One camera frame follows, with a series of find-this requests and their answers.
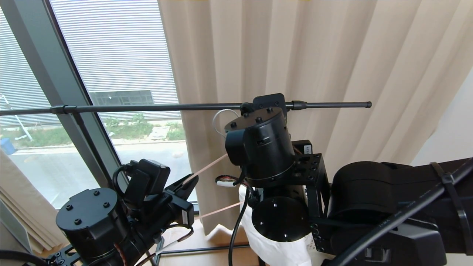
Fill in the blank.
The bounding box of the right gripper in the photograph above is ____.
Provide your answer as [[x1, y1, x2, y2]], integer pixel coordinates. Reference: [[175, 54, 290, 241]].
[[291, 140, 314, 157]]

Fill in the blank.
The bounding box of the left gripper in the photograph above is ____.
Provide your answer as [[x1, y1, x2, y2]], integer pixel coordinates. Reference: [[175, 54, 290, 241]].
[[137, 191, 195, 241]]

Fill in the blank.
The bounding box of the pink clothes hanger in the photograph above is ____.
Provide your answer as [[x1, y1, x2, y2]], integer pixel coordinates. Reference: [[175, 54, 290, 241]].
[[183, 109, 242, 219]]

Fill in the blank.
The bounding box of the white printed t-shirt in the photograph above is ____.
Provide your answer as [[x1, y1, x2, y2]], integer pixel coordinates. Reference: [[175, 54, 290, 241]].
[[238, 185, 322, 266]]

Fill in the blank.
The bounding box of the black clothes rack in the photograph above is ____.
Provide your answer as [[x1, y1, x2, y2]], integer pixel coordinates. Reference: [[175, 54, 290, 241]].
[[0, 100, 372, 266]]

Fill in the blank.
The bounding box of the beige curtain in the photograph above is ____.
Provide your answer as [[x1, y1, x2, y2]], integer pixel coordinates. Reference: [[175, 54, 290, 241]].
[[0, 150, 69, 255], [158, 0, 473, 237]]

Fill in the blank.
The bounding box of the window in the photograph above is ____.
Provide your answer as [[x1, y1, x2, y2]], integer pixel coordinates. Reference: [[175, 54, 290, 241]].
[[0, 0, 198, 209]]

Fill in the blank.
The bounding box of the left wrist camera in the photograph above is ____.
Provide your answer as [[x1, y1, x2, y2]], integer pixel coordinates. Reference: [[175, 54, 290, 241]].
[[124, 159, 171, 207]]

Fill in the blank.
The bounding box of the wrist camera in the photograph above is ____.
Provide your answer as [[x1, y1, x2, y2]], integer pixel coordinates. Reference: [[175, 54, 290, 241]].
[[240, 93, 288, 119], [124, 159, 171, 207]]

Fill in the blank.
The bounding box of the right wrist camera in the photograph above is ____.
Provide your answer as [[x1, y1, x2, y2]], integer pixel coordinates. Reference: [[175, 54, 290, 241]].
[[240, 93, 288, 119]]

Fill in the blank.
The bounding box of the black cable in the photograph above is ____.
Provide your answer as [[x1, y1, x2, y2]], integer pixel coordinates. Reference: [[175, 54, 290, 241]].
[[228, 185, 253, 266], [112, 163, 139, 198]]

